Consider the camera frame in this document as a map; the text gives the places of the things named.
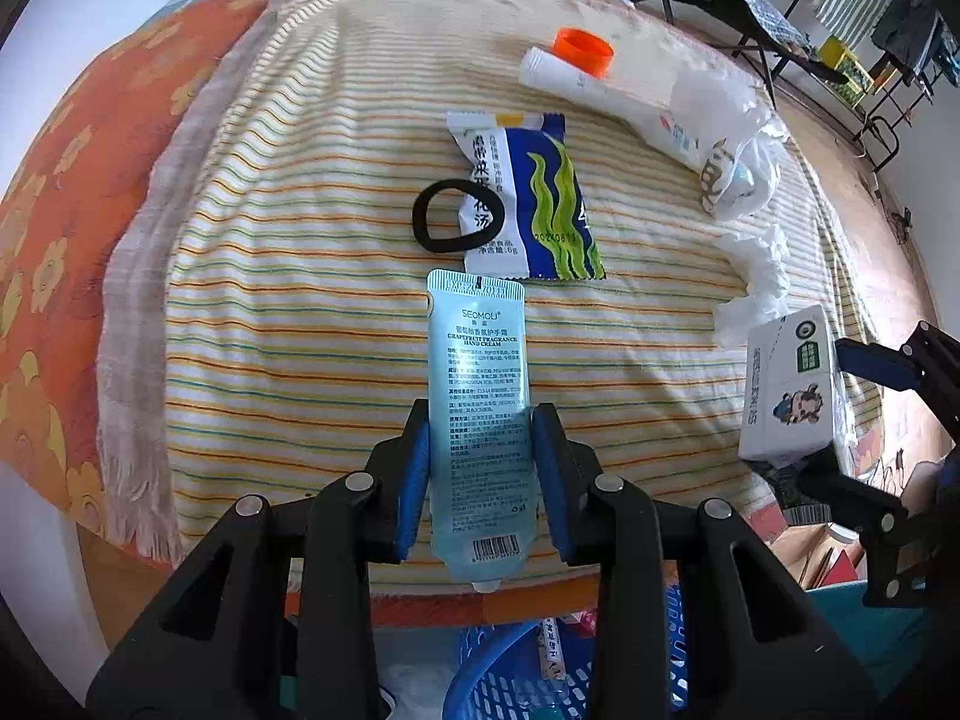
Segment teal cloth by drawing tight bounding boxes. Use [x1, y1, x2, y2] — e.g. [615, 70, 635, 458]
[806, 577, 960, 720]

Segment clear plastic bag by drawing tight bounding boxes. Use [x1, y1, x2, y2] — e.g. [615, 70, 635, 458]
[667, 60, 788, 222]

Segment white paper strip packet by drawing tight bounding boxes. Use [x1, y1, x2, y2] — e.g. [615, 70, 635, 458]
[535, 617, 565, 685]

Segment striped beige blanket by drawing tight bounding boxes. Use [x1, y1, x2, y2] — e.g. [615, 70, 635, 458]
[97, 0, 886, 601]

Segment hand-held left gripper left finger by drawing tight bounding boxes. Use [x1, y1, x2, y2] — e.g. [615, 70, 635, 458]
[86, 399, 434, 720]

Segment white cartoon print carton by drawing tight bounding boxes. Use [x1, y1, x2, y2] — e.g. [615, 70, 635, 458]
[737, 305, 847, 466]

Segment blue plastic basket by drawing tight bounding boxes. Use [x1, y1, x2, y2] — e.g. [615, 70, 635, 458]
[442, 585, 687, 720]

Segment black hair tie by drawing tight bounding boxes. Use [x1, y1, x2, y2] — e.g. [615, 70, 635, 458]
[411, 178, 488, 254]

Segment cardboard box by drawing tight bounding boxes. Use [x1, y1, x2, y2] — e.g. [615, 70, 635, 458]
[765, 521, 863, 593]

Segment orange floral bedsheet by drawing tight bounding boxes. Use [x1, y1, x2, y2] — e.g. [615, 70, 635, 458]
[0, 0, 938, 631]

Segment orange bottle cap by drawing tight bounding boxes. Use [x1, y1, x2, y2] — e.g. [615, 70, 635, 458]
[553, 28, 614, 76]

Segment dark hanging clothes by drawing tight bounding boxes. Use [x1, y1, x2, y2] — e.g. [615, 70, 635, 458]
[874, 0, 942, 80]

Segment yellow green box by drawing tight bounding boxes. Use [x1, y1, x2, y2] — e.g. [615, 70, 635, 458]
[817, 36, 875, 102]

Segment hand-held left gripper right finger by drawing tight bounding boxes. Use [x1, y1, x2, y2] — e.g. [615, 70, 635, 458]
[529, 403, 878, 720]

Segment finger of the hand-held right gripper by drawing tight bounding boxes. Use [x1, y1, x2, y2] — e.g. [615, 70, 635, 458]
[795, 446, 960, 608]
[834, 321, 960, 421]

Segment blue white seaweed print packet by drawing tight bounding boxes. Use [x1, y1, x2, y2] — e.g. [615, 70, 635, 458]
[446, 111, 607, 282]

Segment white tissue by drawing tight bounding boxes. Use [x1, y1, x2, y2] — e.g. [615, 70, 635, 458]
[712, 229, 792, 350]

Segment long white packet colourful end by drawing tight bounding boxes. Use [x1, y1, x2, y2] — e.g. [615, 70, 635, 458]
[520, 46, 755, 215]

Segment black folding chair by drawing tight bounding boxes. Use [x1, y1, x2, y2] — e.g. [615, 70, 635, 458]
[652, 0, 841, 113]

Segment light blue hand cream tube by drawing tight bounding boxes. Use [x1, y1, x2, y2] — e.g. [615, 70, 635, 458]
[426, 268, 535, 592]

